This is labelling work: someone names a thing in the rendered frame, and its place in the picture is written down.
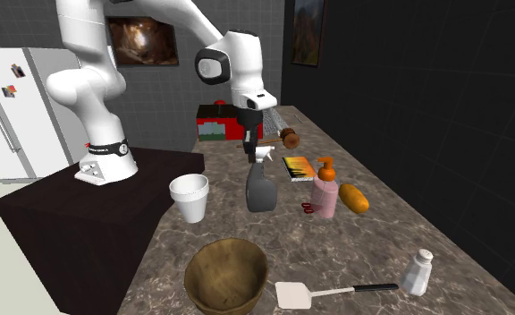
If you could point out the red scissors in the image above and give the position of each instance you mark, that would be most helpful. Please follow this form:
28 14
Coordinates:
306 208

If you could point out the brown cave wall picture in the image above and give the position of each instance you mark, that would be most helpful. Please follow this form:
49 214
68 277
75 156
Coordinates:
143 41

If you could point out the dark landscape wall picture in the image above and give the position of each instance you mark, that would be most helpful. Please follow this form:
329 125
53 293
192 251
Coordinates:
308 31

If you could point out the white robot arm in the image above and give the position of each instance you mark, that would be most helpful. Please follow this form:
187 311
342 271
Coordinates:
100 87

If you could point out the brown wooden mallet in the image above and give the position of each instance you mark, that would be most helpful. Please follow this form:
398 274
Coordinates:
290 138

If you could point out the silver metal grater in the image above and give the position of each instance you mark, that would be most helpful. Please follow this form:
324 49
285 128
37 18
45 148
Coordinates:
276 121

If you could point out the orange bread loaf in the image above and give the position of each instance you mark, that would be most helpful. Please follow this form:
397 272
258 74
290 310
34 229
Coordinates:
354 198

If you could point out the white refrigerator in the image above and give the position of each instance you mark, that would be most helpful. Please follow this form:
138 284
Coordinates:
17 118

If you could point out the pink soap dispenser orange pump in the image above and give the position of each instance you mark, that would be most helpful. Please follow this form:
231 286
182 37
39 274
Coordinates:
325 196

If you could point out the brown wooden bowl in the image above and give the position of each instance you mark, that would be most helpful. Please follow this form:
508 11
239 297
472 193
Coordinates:
227 279

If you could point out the dark robot stand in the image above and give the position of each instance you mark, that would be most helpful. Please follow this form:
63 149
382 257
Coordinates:
79 218

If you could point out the grey spray bottle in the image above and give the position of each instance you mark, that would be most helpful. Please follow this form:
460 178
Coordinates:
261 192

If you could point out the white foam cup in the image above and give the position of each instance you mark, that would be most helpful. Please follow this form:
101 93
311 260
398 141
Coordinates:
190 198

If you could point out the orange and black book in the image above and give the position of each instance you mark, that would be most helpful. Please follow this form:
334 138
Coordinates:
300 169

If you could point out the red box with picture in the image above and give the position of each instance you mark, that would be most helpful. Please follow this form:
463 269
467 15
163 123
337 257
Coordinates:
217 123

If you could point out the white salt shaker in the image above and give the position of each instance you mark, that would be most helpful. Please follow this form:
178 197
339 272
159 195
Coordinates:
416 275

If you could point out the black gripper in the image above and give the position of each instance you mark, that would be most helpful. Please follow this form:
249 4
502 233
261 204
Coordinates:
246 120

